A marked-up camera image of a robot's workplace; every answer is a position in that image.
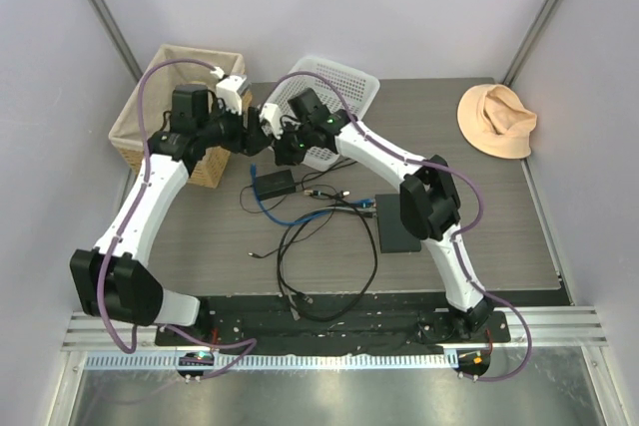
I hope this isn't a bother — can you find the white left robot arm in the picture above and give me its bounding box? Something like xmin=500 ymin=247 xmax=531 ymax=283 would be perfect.
xmin=70 ymin=80 xmax=283 ymax=345

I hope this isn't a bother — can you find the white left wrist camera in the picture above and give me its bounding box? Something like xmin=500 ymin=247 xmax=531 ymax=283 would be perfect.
xmin=210 ymin=67 xmax=250 ymax=116

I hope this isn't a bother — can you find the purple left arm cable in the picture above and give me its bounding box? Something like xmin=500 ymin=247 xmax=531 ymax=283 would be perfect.
xmin=97 ymin=57 xmax=259 ymax=380

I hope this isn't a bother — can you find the black power cable with plug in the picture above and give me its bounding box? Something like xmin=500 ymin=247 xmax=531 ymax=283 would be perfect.
xmin=238 ymin=184 xmax=340 ymax=260

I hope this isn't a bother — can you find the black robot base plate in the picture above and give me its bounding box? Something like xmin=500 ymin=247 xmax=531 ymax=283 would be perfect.
xmin=152 ymin=292 xmax=511 ymax=355

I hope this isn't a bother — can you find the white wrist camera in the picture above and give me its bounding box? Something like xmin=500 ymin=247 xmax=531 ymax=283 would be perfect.
xmin=259 ymin=103 xmax=284 ymax=140
xmin=210 ymin=67 xmax=250 ymax=116

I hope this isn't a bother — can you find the white slotted cable duct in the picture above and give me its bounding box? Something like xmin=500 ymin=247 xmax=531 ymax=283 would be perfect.
xmin=84 ymin=349 xmax=458 ymax=371

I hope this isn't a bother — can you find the black network switch box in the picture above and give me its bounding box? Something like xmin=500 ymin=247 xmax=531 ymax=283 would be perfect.
xmin=375 ymin=194 xmax=421 ymax=253

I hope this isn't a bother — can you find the peach bucket hat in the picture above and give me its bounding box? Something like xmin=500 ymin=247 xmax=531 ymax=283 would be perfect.
xmin=457 ymin=84 xmax=537 ymax=160

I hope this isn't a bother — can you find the black ethernet cable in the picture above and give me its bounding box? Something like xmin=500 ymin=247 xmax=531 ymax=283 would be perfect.
xmin=276 ymin=201 xmax=378 ymax=323

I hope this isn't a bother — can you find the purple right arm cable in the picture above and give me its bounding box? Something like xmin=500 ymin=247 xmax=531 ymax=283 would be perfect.
xmin=267 ymin=71 xmax=533 ymax=383

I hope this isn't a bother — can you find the white plastic mesh basket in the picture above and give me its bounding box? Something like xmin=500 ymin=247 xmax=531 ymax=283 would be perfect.
xmin=266 ymin=56 xmax=380 ymax=172

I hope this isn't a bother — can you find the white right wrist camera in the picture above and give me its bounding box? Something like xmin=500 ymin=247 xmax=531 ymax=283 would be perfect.
xmin=259 ymin=103 xmax=284 ymax=140

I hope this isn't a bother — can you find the grey ethernet cable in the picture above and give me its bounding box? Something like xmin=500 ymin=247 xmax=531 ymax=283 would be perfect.
xmin=282 ymin=245 xmax=304 ymax=321

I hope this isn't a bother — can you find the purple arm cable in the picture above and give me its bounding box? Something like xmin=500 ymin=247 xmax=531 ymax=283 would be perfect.
xmin=267 ymin=71 xmax=533 ymax=383
xmin=97 ymin=57 xmax=259 ymax=380

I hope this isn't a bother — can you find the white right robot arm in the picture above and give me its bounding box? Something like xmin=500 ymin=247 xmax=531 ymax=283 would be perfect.
xmin=260 ymin=88 xmax=493 ymax=341

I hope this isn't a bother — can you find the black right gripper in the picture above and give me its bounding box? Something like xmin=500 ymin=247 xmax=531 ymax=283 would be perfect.
xmin=270 ymin=119 xmax=315 ymax=167

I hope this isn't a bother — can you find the black power adapter brick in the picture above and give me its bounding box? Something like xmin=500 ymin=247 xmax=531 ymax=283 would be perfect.
xmin=254 ymin=169 xmax=297 ymax=201

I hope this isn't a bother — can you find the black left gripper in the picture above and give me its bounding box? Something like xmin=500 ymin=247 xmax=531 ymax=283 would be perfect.
xmin=199 ymin=98 xmax=272 ymax=157

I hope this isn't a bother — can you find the blue ethernet cable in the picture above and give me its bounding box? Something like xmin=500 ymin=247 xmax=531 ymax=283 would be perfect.
xmin=249 ymin=164 xmax=375 ymax=225

